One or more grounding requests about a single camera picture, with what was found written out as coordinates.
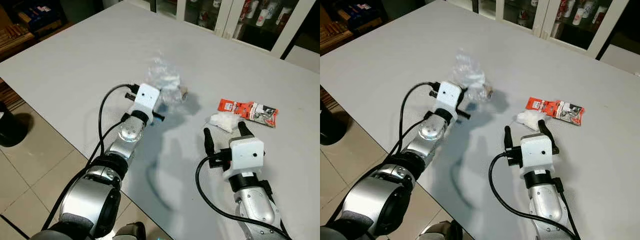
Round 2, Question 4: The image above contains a clear plastic bag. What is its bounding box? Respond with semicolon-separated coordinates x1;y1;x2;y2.
146;49;190;107
452;47;495;104

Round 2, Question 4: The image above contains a black round rubbish bin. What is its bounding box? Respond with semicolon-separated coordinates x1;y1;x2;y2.
0;101;29;148
320;104;347;147

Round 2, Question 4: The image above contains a red snack packet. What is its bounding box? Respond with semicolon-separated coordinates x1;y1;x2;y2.
525;96;586;126
217;98;279;129

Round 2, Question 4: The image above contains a white crumpled tissue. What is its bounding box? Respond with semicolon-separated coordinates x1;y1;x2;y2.
516;109;549;132
207;111;241;134

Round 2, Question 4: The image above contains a grey robot left leg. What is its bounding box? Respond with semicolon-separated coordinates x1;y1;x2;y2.
111;221;147;240
416;219;464;240

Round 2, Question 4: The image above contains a white framed glass cabinet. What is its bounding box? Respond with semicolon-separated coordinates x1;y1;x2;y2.
102;0;321;60
425;0;640;61

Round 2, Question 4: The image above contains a blue printed box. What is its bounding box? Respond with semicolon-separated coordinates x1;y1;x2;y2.
345;4;387;32
17;2;64;35

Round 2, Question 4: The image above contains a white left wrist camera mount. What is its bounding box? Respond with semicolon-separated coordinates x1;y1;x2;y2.
131;83;162;119
434;81;464;115

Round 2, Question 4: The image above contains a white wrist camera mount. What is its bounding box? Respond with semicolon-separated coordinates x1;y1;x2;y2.
434;81;464;115
519;133;556;177
131;83;162;119
222;135;265;180

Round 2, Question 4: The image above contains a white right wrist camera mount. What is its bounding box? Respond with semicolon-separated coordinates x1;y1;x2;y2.
222;135;265;180
519;133;556;177

